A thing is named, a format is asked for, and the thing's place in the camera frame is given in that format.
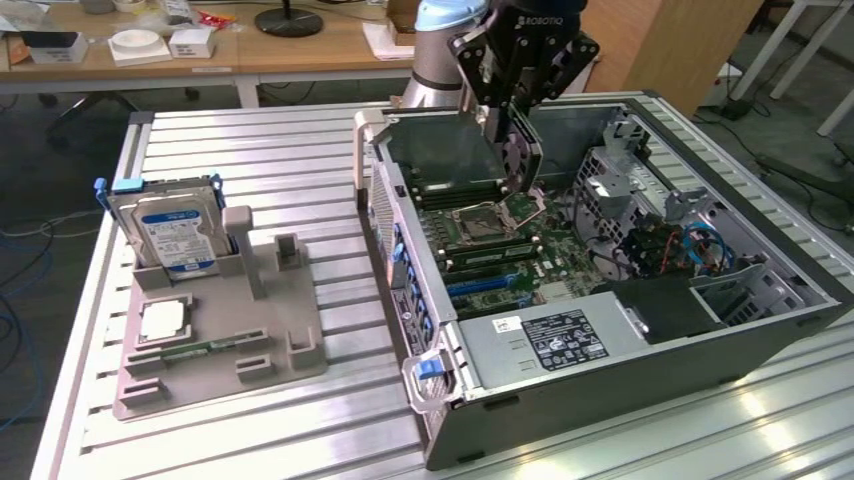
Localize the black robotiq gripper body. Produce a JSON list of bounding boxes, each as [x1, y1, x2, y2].
[[488, 0, 589, 51]]

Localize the graphics card with metal bracket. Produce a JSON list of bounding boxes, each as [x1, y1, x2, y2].
[[474, 97, 547, 200]]

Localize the blue expansion slot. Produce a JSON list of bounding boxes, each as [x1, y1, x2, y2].
[[444, 272, 527, 297]]

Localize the white papers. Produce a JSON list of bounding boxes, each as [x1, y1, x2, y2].
[[363, 22, 419, 61]]

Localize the cardboard box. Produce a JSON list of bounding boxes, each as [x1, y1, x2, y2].
[[386, 0, 420, 46]]

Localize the wooden cabinet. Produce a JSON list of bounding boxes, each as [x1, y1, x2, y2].
[[579, 0, 766, 116]]

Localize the metal disk bay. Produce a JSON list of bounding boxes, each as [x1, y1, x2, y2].
[[571, 145, 673, 241]]

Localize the black power adapter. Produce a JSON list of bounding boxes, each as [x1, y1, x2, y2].
[[717, 98, 753, 121]]

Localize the wooden desk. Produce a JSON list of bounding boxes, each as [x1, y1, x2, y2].
[[0, 0, 602, 96]]

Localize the metal socket cover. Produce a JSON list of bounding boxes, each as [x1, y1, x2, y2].
[[498, 192, 554, 227]]

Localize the black round lamp base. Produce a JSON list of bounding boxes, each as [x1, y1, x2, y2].
[[254, 0, 327, 39]]

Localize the cpu socket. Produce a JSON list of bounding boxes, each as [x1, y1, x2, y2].
[[451, 202, 514, 247]]

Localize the green motherboard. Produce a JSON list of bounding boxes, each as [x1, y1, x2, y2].
[[403, 169, 606, 321]]

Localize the installed ram stick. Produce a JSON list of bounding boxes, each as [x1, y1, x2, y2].
[[444, 243, 540, 265]]

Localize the black floor stand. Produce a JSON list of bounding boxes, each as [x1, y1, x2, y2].
[[757, 144, 854, 201]]

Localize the small white labelled box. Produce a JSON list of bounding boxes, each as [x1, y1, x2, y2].
[[167, 27, 216, 60]]

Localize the black plastic shroud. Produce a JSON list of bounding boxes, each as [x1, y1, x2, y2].
[[591, 277, 730, 346]]

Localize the grey power supply unit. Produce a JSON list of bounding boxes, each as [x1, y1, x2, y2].
[[456, 292, 653, 392]]

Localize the hard disk in blue caddy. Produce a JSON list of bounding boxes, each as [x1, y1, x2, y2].
[[92, 172, 235, 281]]

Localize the black chair base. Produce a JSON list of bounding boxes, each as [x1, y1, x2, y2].
[[39, 89, 139, 149]]

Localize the white box with black lid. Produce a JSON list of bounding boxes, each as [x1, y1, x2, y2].
[[19, 30, 89, 65]]

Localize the open grey pc case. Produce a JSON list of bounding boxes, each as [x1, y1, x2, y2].
[[351, 97, 843, 472]]

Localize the silver cpu chip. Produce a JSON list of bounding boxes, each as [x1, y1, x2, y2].
[[140, 302, 190, 342]]

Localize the green ram stick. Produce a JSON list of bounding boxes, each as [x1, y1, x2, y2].
[[159, 337, 243, 360]]

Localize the grey parts rack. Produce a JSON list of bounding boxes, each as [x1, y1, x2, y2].
[[111, 203, 328, 422]]

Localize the white table frame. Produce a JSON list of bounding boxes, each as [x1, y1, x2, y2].
[[726, 0, 854, 136]]

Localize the blue sata wire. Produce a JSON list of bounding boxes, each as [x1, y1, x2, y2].
[[685, 220, 737, 275]]

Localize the red wire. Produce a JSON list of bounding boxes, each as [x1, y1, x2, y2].
[[659, 227, 683, 275]]

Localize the white floor cable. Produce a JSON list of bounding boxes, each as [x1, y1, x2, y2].
[[0, 209, 101, 239]]

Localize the blue floor cable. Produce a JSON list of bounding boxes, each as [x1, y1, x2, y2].
[[0, 234, 55, 432]]

